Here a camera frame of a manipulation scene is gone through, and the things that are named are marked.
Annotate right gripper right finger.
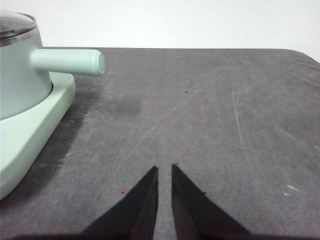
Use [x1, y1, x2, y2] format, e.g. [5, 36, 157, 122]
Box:
[171, 164, 261, 240]

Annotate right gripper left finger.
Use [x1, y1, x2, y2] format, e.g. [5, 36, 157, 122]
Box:
[74, 165, 160, 240]

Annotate glass lid with green knob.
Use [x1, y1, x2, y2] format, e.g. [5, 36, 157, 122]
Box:
[0, 9, 38, 47]

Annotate mint green pot with handle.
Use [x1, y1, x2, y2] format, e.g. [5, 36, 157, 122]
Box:
[0, 9, 106, 121]

